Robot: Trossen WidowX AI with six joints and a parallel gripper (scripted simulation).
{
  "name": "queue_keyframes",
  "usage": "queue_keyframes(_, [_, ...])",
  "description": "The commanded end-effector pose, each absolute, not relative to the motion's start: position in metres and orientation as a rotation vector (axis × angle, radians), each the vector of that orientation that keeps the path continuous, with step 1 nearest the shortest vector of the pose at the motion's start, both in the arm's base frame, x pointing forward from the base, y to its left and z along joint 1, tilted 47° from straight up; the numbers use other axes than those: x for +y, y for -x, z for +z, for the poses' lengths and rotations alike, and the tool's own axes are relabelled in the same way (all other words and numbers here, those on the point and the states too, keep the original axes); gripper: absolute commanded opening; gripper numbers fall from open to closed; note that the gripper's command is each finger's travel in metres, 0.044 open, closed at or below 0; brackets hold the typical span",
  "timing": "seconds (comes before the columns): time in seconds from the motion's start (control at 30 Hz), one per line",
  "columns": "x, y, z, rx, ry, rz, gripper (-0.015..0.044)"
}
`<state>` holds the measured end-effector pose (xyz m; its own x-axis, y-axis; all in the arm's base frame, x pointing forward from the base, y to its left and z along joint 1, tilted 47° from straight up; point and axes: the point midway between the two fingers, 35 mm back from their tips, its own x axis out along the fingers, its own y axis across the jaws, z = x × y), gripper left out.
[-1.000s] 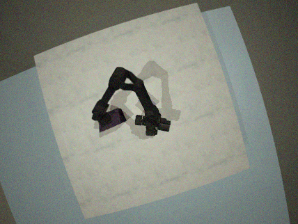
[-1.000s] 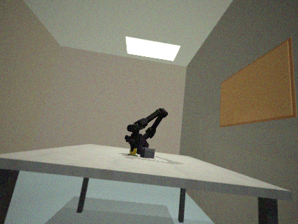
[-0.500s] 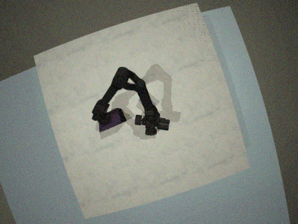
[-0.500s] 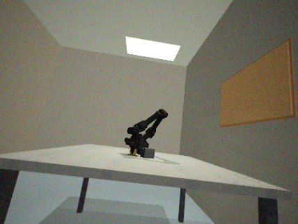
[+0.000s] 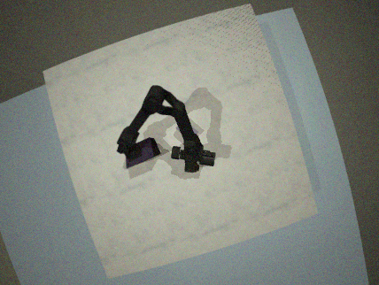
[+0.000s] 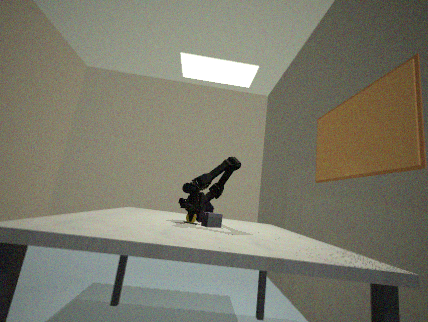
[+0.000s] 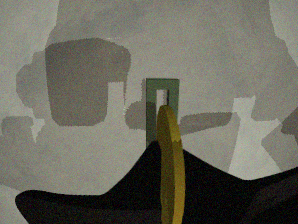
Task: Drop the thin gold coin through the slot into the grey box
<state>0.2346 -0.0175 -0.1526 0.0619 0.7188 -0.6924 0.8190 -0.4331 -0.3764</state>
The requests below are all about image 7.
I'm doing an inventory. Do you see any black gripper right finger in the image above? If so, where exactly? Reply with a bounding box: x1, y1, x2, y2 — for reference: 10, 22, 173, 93
181, 148, 298, 224

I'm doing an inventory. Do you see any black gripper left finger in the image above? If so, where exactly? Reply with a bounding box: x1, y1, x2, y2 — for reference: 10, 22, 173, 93
15, 140, 162, 224

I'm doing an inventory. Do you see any gold coin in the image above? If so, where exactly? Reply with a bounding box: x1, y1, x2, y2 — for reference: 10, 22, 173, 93
156, 105, 186, 224

